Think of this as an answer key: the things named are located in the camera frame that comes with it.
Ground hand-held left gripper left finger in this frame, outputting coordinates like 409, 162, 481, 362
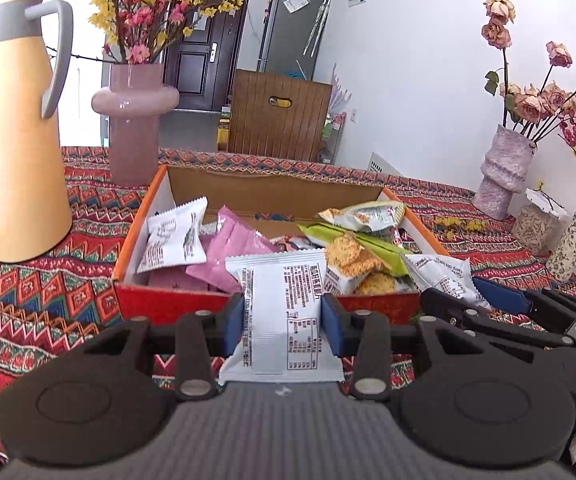
83, 292, 245, 402

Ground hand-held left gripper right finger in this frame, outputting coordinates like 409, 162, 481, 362
320, 294, 491, 403

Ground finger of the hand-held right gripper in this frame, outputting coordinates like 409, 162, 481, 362
420, 287, 569, 350
474, 277, 576, 322

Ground white snack packet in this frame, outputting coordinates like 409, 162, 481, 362
218, 250, 345, 385
135, 197, 209, 275

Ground red cardboard box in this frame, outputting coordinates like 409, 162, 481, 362
113, 164, 451, 326

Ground white cookie packet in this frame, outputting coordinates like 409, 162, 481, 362
403, 254, 494, 311

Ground yellow silver snack packet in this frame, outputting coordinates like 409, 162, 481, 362
318, 201, 406, 233

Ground fallen yellow petals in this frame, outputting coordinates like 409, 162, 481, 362
433, 216, 486, 241

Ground floral patterned vase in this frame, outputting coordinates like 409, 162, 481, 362
545, 197, 576, 282

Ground printed pink snack packet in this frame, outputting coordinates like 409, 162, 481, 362
270, 235, 319, 253

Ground green snack packet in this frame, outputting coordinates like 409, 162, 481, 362
298, 222, 414, 278

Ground textured pale vase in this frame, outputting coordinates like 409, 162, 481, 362
472, 125, 538, 221

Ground storage rack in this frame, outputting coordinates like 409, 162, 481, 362
318, 110, 344, 163

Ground patterned tablecloth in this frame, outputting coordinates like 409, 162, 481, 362
0, 146, 576, 480

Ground dried pink roses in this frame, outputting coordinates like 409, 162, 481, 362
482, 0, 576, 141

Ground wooden chair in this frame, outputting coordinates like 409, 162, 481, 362
227, 70, 334, 163

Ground pink vase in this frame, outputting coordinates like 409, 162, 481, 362
91, 63, 181, 187

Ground dark door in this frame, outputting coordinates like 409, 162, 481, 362
163, 0, 249, 111

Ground yellow thermos jug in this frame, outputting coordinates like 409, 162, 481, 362
0, 0, 75, 263

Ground grey refrigerator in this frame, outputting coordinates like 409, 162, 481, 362
257, 0, 334, 81

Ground white umbrella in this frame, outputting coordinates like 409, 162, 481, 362
303, 0, 331, 57

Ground pink and yellow flower branches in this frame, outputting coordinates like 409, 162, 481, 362
70, 0, 349, 66

